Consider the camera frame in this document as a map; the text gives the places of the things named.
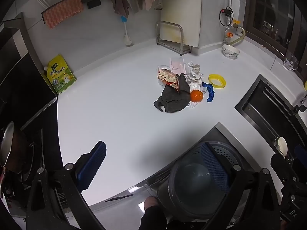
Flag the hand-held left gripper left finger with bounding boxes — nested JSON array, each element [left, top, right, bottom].
[[26, 140, 107, 230]]

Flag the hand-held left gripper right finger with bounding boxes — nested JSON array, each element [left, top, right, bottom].
[[200, 142, 281, 230]]

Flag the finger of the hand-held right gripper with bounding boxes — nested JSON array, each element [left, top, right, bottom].
[[295, 144, 307, 170], [270, 153, 294, 185]]

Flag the grey perforated waste bin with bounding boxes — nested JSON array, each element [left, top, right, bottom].
[[156, 141, 244, 222]]

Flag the orange fruit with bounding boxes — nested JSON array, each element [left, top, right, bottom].
[[190, 90, 204, 103]]

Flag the blue plastic piece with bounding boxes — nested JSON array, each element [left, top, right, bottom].
[[201, 82, 215, 103]]

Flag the dark grey cloth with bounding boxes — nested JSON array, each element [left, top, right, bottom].
[[153, 73, 191, 113]]

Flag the yellow plastic ring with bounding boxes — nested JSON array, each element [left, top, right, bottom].
[[208, 74, 227, 89]]

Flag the white paper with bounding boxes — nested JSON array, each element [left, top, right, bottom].
[[187, 61, 204, 93]]

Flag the printed snack bag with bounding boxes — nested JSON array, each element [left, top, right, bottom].
[[157, 68, 184, 94]]

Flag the pink packet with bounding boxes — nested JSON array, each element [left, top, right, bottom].
[[169, 57, 186, 75]]

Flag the black knife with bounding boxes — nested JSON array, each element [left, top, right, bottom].
[[105, 194, 134, 202]]

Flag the dark sink faucet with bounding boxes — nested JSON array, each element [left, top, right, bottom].
[[294, 93, 307, 113]]

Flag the black kitchen sink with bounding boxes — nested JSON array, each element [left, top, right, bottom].
[[234, 74, 307, 166]]

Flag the person's right foot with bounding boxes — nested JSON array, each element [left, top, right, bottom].
[[144, 196, 159, 212]]

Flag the person's right leg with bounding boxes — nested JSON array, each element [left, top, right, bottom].
[[140, 206, 168, 230]]

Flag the metal pan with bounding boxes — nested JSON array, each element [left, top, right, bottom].
[[0, 122, 34, 175]]

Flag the printed glass mug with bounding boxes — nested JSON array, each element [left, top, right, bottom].
[[284, 52, 299, 71]]

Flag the yellow green refill pouch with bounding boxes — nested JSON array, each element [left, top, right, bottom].
[[44, 55, 77, 94]]

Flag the patterned ceramic bowl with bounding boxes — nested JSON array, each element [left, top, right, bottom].
[[222, 44, 240, 60]]

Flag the blue white bottle brush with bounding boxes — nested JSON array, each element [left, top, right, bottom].
[[120, 16, 133, 46]]

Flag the steel board rack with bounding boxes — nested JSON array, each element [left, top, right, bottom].
[[156, 21, 192, 55]]

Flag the orange wavy sponge cloth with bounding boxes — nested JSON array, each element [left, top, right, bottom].
[[43, 0, 84, 29]]

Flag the white cutting board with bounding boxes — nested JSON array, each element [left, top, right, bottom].
[[159, 0, 203, 48]]

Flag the brown hanging rag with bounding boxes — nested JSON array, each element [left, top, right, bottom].
[[113, 0, 131, 17]]

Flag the yellowish gas hose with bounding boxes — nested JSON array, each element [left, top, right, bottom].
[[229, 26, 245, 46]]

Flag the black cable loop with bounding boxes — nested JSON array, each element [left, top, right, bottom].
[[219, 7, 234, 27]]

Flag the dark window frame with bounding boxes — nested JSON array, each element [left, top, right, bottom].
[[245, 0, 307, 77]]

